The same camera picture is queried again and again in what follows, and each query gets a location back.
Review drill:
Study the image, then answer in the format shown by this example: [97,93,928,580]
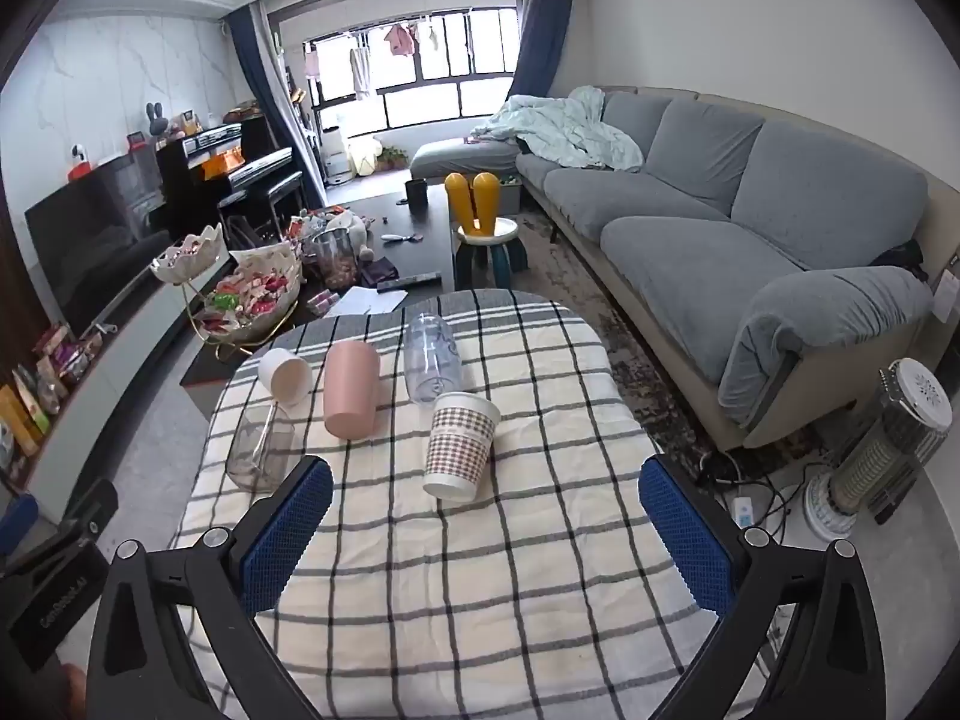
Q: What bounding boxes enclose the light blue blanket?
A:
[472,86,646,172]

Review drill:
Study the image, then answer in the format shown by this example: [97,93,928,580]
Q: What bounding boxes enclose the white paper sheets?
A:
[330,285,410,316]

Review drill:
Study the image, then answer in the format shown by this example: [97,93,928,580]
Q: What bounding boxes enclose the black television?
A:
[24,154,170,327]

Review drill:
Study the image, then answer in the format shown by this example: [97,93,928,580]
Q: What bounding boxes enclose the dark coffee table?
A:
[180,191,458,406]

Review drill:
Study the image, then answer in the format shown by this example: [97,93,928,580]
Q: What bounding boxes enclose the pink plastic cup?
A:
[322,340,383,441]

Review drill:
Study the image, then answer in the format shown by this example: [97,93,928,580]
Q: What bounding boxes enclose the checkered tablecloth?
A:
[169,289,788,720]

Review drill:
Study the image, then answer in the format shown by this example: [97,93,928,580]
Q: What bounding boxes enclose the grey tv cabinet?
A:
[30,240,233,526]

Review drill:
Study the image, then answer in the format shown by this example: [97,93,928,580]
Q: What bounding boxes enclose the tiered white snack tray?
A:
[150,223,305,346]

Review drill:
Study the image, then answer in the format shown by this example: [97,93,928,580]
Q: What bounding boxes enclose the black piano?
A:
[154,116,305,241]

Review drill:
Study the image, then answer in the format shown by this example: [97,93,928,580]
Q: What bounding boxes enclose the stool with yellow ears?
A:
[444,171,530,290]

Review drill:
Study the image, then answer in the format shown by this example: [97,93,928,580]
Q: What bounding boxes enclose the brown patterned paper cup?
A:
[422,391,502,505]

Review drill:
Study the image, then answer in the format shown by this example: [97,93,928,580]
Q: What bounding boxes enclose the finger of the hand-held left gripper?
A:
[0,493,40,559]
[0,478,119,578]

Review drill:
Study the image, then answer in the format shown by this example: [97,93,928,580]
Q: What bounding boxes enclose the white electric heater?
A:
[802,358,955,541]

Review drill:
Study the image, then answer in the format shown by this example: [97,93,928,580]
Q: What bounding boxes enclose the grey tinted glass cup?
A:
[225,403,296,496]

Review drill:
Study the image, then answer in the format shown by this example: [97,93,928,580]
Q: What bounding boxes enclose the dark cloth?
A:
[874,240,927,271]

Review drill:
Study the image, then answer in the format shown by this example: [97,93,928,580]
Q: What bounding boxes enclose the blue curtain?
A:
[510,0,578,98]
[225,4,316,203]

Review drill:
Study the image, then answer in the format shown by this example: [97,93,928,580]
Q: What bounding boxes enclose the small white cup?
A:
[257,347,314,404]

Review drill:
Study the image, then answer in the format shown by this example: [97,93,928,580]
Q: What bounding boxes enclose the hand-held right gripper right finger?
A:
[637,454,890,720]

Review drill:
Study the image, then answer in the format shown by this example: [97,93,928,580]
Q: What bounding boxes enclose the white appliance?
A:
[322,126,353,181]

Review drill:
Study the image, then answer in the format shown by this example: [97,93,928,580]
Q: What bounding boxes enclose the grey sofa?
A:
[409,86,960,451]

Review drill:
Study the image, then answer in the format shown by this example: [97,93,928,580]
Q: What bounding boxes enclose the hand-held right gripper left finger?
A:
[86,456,335,720]

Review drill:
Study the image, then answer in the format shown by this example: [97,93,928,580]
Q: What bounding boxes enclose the row of snack packets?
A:
[0,322,106,466]

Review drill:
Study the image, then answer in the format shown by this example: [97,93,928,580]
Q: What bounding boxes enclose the clear snack jar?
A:
[311,229,359,290]

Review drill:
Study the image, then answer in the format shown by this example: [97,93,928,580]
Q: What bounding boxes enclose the clear plastic cup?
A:
[403,313,464,410]

